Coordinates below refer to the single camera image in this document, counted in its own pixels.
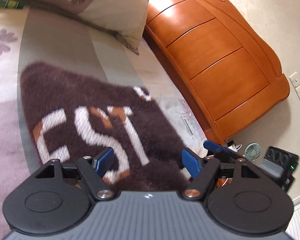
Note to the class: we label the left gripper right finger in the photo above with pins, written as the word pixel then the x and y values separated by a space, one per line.
pixel 203 173

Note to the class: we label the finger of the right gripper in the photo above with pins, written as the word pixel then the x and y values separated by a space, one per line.
pixel 218 151

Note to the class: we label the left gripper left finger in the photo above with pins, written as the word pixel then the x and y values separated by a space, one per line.
pixel 92 172

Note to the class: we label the brown fuzzy sweater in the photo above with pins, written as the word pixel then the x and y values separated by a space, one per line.
pixel 71 115

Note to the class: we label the small green desk fan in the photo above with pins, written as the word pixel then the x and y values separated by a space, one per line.
pixel 252 151

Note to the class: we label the black power strip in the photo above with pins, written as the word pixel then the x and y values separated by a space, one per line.
pixel 280 165

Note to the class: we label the orange wooden headboard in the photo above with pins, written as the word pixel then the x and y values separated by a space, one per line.
pixel 227 74

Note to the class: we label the patchwork floral bed sheet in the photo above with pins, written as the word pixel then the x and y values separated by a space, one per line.
pixel 32 35

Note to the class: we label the green glass bottle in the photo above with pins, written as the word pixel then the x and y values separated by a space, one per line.
pixel 11 4

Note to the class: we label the white wall socket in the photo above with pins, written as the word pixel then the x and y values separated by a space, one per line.
pixel 295 81

